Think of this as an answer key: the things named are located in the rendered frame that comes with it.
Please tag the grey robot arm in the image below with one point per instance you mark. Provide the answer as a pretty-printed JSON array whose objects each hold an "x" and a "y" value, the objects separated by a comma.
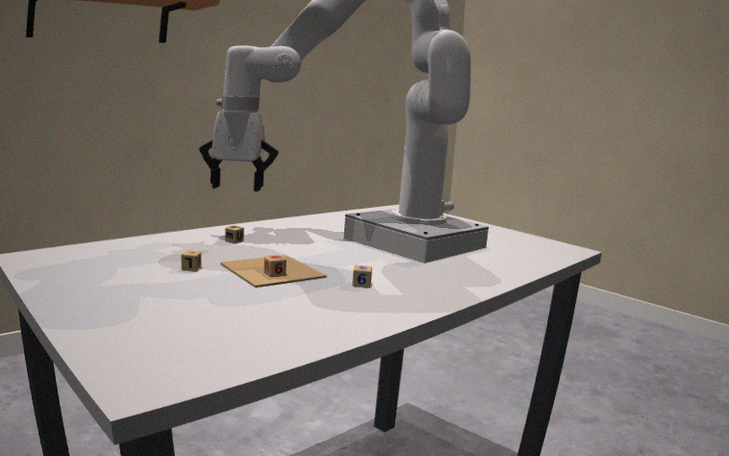
[{"x": 429, "y": 108}]

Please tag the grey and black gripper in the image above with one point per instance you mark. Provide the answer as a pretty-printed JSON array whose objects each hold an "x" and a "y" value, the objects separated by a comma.
[{"x": 238, "y": 136}]

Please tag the wooden letter block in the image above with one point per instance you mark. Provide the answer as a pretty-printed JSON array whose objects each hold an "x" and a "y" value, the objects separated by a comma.
[
  {"x": 275, "y": 266},
  {"x": 191, "y": 260},
  {"x": 362, "y": 276},
  {"x": 234, "y": 234}
]

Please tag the tan flat square mat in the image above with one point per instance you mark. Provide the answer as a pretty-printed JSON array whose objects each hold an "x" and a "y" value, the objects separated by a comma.
[{"x": 252, "y": 271}]

